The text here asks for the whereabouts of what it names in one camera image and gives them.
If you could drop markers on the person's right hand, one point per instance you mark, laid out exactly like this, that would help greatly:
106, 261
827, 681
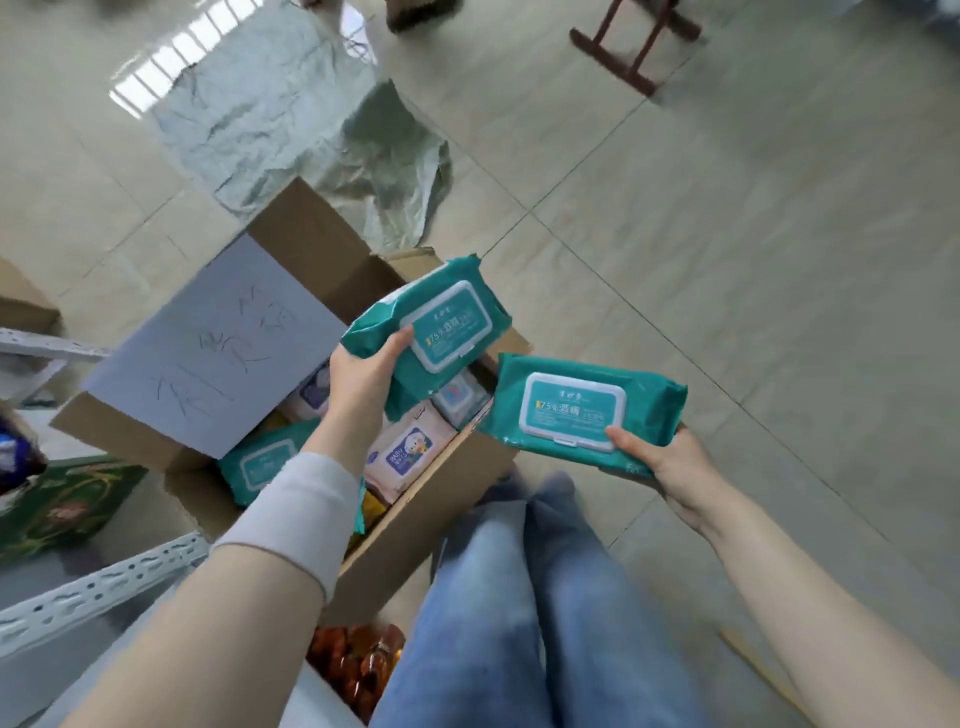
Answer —
679, 469

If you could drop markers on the person's left hand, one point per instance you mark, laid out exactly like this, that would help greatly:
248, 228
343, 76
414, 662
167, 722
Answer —
361, 397

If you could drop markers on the person's right thumb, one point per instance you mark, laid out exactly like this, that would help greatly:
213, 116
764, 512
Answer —
630, 441

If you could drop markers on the person's left thumb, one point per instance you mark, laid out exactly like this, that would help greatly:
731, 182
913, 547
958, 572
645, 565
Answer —
391, 345

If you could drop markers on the teal wet wipes pack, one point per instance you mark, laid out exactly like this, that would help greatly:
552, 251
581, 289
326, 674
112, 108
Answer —
431, 330
262, 461
581, 409

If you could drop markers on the person's left forearm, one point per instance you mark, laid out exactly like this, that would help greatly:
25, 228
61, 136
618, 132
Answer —
225, 600

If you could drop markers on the person's right forearm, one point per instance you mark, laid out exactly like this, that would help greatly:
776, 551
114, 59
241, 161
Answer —
817, 615

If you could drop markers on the white blue wipes pack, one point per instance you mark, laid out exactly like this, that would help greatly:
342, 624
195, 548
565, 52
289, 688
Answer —
459, 394

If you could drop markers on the white purple wipes pack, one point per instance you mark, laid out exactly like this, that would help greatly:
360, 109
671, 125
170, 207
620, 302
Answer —
309, 394

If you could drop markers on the pink baby wipes pack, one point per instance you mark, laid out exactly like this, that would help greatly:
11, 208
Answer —
409, 450

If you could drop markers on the yellow packet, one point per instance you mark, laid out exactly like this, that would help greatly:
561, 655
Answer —
369, 514

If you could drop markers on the white paper sheet with scribbles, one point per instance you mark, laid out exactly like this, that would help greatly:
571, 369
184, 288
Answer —
214, 345

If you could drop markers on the white wrist sleeve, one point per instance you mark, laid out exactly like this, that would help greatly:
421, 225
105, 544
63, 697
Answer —
300, 514

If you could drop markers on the person's blue jeans legs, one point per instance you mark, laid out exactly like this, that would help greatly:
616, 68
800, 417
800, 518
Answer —
517, 615

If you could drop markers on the grey woven plastic sack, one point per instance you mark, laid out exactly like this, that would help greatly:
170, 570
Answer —
300, 120

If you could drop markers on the orange bottles pack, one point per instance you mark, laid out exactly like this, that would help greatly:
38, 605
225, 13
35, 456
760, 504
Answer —
356, 667

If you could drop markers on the green printed box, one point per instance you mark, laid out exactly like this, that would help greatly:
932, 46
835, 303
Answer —
64, 506

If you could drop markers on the small brown cardboard box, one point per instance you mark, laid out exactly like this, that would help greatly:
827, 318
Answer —
22, 300

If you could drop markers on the dark red wooden stand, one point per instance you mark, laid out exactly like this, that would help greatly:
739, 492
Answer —
634, 41

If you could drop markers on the blue snack packet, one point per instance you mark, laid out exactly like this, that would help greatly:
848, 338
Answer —
15, 454

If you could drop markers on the white metal shelf rail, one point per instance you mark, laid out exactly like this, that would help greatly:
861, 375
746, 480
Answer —
90, 592

